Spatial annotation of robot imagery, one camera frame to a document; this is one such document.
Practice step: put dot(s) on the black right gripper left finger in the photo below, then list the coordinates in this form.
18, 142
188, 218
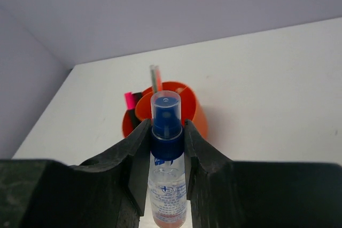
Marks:
107, 190

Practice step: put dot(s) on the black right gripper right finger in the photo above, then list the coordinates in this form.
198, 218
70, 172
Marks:
227, 193

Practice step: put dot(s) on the blue white glue bottle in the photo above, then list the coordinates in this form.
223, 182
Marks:
166, 183

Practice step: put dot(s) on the black pink highlighter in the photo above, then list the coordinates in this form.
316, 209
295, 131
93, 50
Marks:
130, 122

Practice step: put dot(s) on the green thin pen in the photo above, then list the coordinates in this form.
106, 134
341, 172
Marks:
153, 79

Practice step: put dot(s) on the orange thin pen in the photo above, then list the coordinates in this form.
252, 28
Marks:
158, 78

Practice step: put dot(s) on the orange round desk organizer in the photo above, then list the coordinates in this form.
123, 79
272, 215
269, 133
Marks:
191, 109

